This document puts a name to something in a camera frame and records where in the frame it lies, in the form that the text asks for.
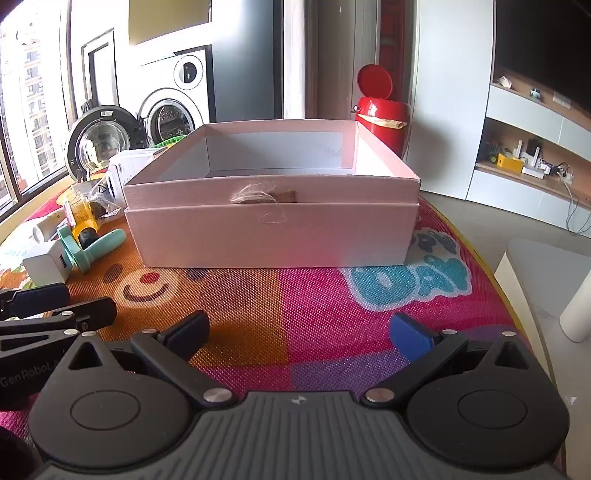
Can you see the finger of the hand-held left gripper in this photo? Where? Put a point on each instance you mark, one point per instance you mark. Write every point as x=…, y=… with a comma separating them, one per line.
x=41, y=295
x=94, y=311

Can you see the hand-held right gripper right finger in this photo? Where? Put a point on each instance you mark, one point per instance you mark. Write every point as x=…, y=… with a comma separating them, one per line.
x=410, y=334

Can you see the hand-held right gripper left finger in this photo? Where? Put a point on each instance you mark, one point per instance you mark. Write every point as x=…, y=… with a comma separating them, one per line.
x=190, y=333

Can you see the white charger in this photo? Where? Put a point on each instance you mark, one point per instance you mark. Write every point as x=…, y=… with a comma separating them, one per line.
x=44, y=261

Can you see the pink cardboard box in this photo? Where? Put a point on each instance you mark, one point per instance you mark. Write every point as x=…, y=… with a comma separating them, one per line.
x=277, y=230

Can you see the white tube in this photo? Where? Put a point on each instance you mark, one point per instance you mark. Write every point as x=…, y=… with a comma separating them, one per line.
x=46, y=228

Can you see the yellow bottle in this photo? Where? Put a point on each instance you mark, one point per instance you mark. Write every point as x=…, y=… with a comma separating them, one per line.
x=78, y=210

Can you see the clear plastic packet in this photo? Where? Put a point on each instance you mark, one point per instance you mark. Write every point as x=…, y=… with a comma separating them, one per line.
x=104, y=198

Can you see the colourful printed mat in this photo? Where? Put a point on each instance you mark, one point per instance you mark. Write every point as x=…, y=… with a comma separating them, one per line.
x=300, y=304

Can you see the white low table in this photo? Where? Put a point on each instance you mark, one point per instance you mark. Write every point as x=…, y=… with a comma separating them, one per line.
x=531, y=272

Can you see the white carton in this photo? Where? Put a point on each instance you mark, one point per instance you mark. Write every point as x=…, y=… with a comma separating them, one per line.
x=131, y=168

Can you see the washing machine door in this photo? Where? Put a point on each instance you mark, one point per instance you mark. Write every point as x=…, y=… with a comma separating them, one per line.
x=99, y=143

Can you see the window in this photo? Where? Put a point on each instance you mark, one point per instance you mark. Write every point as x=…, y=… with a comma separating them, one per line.
x=32, y=115

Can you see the yellow toy box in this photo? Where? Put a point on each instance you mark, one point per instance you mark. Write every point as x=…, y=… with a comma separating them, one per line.
x=509, y=163

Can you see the green toy vehicle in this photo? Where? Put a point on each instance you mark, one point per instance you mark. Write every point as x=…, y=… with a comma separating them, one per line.
x=490, y=151

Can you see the white router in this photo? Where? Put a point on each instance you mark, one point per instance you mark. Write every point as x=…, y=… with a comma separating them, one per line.
x=533, y=172

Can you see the white power strip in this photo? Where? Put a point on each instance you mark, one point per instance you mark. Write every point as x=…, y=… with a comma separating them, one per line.
x=556, y=170

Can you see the red pedal bin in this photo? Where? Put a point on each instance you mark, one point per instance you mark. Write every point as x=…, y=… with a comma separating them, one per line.
x=383, y=113

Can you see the black upright device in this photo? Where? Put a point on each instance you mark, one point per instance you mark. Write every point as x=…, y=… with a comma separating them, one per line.
x=534, y=148

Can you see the silver washing machine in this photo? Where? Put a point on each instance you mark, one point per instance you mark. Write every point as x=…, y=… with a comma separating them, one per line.
x=184, y=99

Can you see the small white shelf item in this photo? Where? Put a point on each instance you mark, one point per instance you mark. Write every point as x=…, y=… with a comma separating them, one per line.
x=504, y=82

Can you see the red hanging decoration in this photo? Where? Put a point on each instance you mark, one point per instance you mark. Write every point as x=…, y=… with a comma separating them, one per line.
x=392, y=41

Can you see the white curtain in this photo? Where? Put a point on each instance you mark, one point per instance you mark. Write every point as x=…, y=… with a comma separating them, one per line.
x=300, y=60

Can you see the white wall cabinet unit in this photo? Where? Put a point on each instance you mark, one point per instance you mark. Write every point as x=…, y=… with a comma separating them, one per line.
x=443, y=92

